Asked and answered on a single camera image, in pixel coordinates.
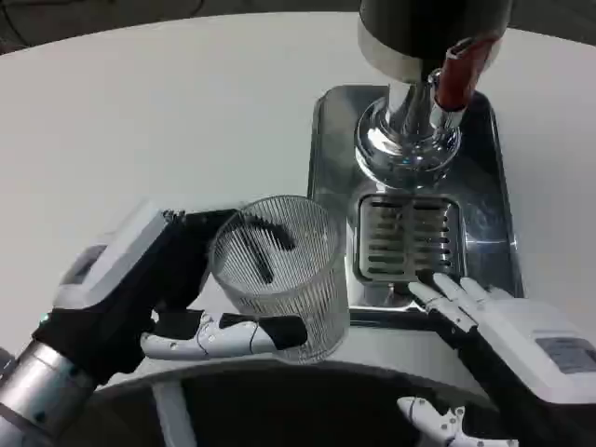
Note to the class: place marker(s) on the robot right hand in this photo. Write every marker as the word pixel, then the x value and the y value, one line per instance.
pixel 521 344

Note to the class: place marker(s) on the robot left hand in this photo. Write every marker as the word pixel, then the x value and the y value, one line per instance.
pixel 125 298

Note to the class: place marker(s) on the clear ribbed glass cup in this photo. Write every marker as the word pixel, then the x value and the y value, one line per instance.
pixel 298 298

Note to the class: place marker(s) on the robot left arm silver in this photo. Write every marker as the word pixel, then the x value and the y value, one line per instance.
pixel 37 386

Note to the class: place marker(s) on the steel drip grid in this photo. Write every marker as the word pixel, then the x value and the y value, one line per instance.
pixel 410 242

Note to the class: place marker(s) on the dark robot torso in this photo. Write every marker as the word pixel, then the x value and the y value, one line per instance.
pixel 288 410

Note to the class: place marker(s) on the steel drip tray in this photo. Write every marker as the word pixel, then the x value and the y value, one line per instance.
pixel 333 149

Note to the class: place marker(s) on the drink dispenser with chrome base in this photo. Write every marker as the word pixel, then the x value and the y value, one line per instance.
pixel 396 32

